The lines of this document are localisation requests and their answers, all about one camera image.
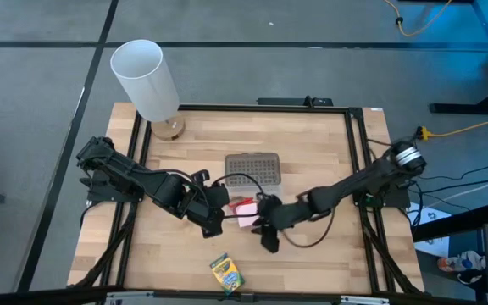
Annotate white printed bag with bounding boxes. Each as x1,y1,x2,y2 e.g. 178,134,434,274
408,202,452,258

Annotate red and white small box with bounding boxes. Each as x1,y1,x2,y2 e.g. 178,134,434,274
235,202,259,229

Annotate white orange sneaker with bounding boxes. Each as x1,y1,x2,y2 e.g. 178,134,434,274
436,249,487,286

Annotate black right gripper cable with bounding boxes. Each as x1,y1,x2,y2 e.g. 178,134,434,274
285,205,336,250

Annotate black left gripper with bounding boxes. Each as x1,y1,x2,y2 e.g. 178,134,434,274
180,169,230,240

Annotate black aluminium table frame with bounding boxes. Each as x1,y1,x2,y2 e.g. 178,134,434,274
99,103,397,296

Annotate black desk bar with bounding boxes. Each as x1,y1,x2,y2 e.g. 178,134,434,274
412,202,488,243

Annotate black frame crossbar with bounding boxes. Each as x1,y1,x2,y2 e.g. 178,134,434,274
0,286,488,305

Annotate white cable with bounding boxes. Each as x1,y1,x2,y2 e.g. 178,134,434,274
419,170,488,205

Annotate black cable bundle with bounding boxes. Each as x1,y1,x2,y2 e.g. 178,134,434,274
72,201,137,290
360,202,425,294

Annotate yellow extension plug cable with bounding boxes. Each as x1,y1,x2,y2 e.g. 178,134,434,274
415,119,488,142

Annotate blue black desk frame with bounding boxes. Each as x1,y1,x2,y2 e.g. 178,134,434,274
429,0,488,115

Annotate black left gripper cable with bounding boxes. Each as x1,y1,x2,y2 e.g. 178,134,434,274
211,171,267,200

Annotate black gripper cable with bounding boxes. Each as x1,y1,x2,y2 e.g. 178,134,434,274
211,171,267,200
285,205,336,250

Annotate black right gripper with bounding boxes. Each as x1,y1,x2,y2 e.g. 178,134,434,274
251,193,291,254

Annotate black floor cables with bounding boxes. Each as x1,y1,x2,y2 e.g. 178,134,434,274
408,163,488,221

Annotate yellow floor cable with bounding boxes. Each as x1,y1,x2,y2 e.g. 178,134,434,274
382,0,455,38

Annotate green crayon box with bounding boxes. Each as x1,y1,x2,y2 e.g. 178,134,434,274
208,252,246,297

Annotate white shade lamp wooden base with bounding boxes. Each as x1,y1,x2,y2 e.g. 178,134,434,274
109,38,186,142

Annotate clear plastic pencil box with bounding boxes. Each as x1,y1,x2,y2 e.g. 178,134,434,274
224,152,284,230

